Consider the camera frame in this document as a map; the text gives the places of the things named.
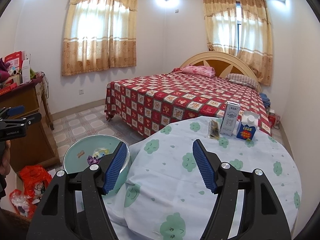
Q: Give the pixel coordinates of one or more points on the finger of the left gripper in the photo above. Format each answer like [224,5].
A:
[29,120]
[11,111]

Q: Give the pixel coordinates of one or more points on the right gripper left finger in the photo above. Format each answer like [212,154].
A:
[72,206]

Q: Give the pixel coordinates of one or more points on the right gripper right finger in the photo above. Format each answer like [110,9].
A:
[262,214]

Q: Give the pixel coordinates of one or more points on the yellow snack wrappers pile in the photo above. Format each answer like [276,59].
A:
[95,157]

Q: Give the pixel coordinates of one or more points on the person's left hand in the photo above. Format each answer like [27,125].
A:
[5,163]

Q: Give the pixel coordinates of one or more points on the brown wooden cabinet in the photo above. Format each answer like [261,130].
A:
[38,147]

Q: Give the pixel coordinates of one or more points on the red bag on floor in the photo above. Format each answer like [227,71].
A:
[35,182]

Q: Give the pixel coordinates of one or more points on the red boxes on cabinet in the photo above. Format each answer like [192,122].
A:
[16,71]

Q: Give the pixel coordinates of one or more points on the teal metal basin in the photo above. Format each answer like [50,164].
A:
[87,152]

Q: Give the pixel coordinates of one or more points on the blue small milk carton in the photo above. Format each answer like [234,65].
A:
[247,126]

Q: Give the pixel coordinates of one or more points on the small dark sachet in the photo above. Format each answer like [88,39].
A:
[213,131]

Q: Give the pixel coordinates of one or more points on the cloud print tablecloth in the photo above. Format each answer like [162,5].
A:
[164,189]

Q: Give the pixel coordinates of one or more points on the white tall milk carton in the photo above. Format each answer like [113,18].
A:
[230,118]

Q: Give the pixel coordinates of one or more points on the red patterned bed cover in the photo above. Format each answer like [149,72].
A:
[149,103]

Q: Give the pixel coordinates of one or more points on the left beige curtain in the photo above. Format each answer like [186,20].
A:
[99,35]

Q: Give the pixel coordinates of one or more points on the beige curtain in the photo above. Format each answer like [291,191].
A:
[241,28]
[99,35]

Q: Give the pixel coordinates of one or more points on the striped pillow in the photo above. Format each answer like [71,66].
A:
[242,80]

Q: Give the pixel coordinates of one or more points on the pink pillow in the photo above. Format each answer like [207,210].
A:
[205,71]

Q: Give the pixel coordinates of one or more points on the cream wooden headboard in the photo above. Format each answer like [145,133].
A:
[223,64]

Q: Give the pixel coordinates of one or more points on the right beige curtain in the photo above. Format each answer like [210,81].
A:
[241,28]

